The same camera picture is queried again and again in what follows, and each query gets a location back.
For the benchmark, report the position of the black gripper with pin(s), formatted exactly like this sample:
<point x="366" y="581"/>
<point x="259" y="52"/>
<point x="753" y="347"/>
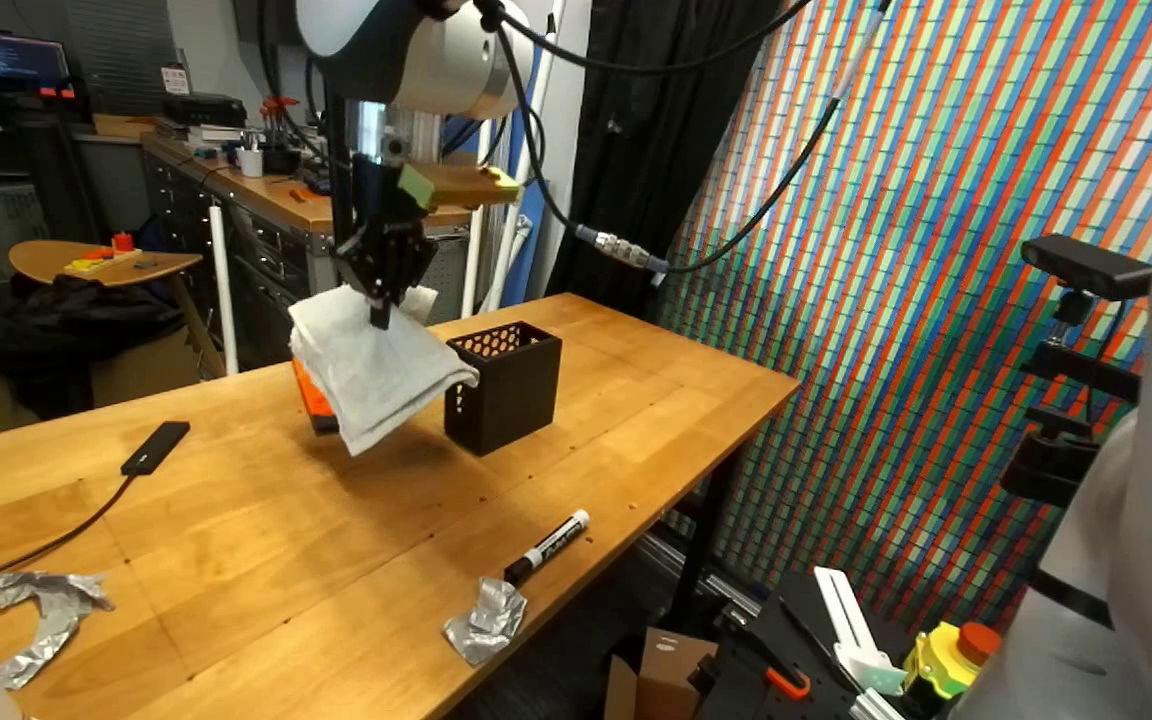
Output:
<point x="381" y="206"/>

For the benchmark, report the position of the white towel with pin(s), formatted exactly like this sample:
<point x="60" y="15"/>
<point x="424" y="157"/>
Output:
<point x="378" y="375"/>

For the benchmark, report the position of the black perforated box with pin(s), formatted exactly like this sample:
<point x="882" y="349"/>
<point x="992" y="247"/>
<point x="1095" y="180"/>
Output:
<point x="508" y="392"/>

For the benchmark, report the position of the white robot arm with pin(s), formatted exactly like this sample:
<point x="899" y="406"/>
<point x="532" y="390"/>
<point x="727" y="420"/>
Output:
<point x="443" y="52"/>

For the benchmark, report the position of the orange block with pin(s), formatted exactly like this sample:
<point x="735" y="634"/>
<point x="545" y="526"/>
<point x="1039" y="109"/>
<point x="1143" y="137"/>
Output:
<point x="315" y="400"/>

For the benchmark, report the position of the thin white pole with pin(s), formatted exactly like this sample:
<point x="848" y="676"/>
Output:
<point x="222" y="292"/>

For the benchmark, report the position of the flat black device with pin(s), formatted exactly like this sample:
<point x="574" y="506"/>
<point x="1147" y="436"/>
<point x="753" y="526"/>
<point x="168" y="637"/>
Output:
<point x="152" y="449"/>

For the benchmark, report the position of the orange yellow toys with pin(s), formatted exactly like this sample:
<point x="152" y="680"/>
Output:
<point x="101" y="253"/>

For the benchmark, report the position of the black and white marker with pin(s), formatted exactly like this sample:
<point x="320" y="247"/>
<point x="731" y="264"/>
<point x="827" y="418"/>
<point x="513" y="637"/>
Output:
<point x="545" y="545"/>

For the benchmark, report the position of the black bag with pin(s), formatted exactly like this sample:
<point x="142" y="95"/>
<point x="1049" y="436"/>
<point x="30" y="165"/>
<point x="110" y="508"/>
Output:
<point x="58" y="332"/>

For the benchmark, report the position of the round wooden stool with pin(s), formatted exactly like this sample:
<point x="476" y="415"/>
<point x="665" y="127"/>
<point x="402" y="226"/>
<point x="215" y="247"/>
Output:
<point x="38" y="260"/>

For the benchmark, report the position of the small crumpled foil piece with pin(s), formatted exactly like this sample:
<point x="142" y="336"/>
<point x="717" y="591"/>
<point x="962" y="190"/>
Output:
<point x="486" y="626"/>

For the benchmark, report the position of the computer monitor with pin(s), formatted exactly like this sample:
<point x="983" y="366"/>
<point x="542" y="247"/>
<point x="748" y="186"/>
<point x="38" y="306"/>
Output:
<point x="0" y="52"/>

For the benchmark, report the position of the large crumpled foil strip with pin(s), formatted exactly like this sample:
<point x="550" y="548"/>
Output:
<point x="60" y="599"/>

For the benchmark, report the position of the multicolour striped backdrop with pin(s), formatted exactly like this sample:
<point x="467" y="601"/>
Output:
<point x="899" y="332"/>

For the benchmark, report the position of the black clamp with orange trigger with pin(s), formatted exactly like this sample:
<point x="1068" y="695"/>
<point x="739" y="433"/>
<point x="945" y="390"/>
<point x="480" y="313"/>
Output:
<point x="748" y="667"/>

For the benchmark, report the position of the yellow red emergency stop button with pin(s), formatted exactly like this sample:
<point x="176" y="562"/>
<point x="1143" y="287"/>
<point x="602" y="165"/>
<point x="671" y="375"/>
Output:
<point x="940" y="663"/>

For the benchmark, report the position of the yellow green wrist camera mount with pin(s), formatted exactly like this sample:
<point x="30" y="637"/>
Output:
<point x="462" y="186"/>

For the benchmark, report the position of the white rail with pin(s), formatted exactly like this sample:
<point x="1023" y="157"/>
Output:
<point x="848" y="620"/>

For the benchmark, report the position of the black camera stand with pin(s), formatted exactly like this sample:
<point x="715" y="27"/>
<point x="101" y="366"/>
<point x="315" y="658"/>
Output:
<point x="1068" y="362"/>

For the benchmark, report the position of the black external camera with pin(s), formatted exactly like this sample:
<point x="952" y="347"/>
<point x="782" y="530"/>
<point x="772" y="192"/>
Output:
<point x="1082" y="264"/>

